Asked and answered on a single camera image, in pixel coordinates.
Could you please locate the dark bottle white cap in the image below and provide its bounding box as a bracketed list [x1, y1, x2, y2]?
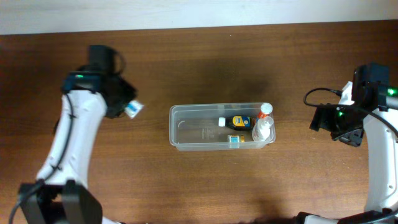
[218, 115, 255, 131]

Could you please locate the white squeeze bottle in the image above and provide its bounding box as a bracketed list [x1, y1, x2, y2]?
[252, 116, 274, 141]

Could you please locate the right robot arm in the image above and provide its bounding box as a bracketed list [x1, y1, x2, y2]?
[293, 63, 397, 224]

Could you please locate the orange tube white cap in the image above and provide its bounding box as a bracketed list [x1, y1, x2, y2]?
[257, 103, 273, 119]

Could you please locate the small gold-cap bottle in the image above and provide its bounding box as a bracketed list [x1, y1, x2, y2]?
[228, 134, 245, 144]

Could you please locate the clear plastic container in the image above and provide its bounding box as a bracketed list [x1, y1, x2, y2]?
[169, 103, 276, 151]

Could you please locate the white Panadol box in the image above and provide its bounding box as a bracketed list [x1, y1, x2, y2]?
[124, 100, 144, 119]

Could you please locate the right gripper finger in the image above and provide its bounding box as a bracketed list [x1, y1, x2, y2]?
[309, 107, 332, 131]
[338, 129, 364, 147]

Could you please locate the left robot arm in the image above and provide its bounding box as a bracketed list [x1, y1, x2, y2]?
[8, 45, 143, 224]

